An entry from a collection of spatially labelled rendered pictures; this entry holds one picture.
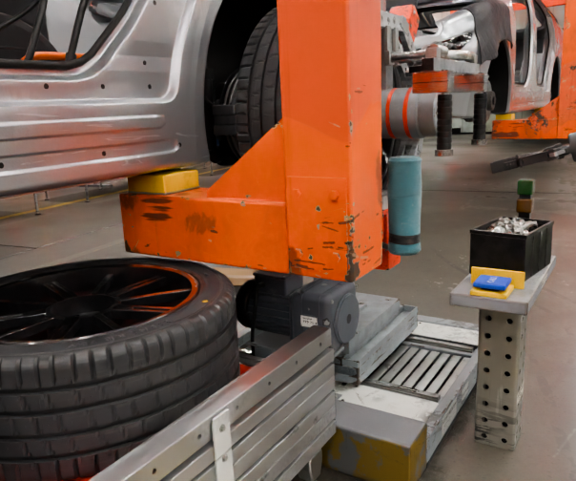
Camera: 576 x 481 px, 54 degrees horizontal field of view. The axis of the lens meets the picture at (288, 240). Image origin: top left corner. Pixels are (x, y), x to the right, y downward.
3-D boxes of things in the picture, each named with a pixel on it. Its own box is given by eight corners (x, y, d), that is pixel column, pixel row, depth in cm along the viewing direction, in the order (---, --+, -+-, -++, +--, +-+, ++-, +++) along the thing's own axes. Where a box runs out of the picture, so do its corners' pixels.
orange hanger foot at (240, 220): (167, 239, 168) (155, 118, 160) (324, 257, 140) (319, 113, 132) (123, 252, 154) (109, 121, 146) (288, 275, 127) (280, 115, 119)
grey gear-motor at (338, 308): (247, 357, 189) (241, 255, 181) (364, 385, 167) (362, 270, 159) (213, 381, 174) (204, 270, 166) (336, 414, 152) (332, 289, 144)
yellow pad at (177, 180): (163, 185, 162) (161, 168, 161) (200, 187, 154) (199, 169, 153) (126, 193, 150) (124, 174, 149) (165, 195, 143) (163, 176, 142)
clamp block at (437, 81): (418, 94, 143) (418, 72, 142) (454, 92, 138) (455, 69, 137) (411, 94, 139) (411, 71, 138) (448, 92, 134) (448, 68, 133)
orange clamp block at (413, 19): (391, 46, 177) (397, 22, 180) (415, 43, 173) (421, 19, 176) (383, 31, 172) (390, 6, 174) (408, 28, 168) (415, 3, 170)
